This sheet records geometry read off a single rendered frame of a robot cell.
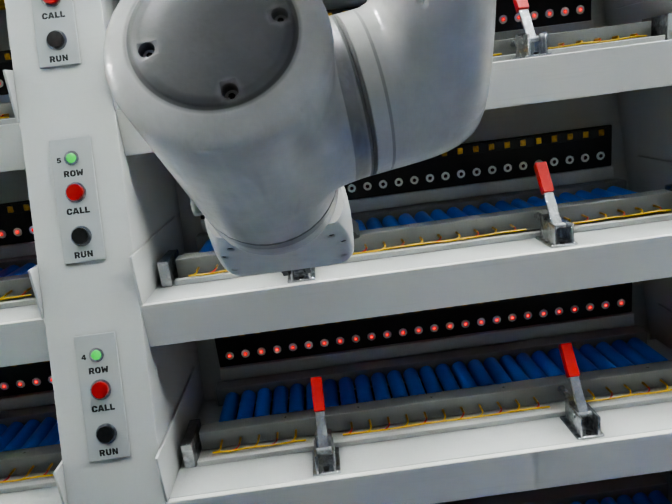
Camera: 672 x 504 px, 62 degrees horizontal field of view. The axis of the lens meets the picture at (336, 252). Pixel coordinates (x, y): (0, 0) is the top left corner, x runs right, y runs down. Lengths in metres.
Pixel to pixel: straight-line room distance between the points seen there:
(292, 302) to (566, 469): 0.32
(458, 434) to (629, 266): 0.25
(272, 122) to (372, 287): 0.38
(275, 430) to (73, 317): 0.24
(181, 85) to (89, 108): 0.41
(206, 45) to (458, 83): 0.10
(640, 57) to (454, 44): 0.45
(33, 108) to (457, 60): 0.48
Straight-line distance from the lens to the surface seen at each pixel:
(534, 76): 0.62
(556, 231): 0.60
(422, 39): 0.24
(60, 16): 0.65
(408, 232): 0.62
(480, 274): 0.58
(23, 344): 0.64
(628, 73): 0.66
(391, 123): 0.25
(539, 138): 0.78
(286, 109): 0.20
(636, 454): 0.66
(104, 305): 0.59
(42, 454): 0.72
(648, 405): 0.71
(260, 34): 0.21
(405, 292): 0.56
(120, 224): 0.59
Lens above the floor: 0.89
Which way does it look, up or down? 1 degrees up
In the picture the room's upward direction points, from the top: 8 degrees counter-clockwise
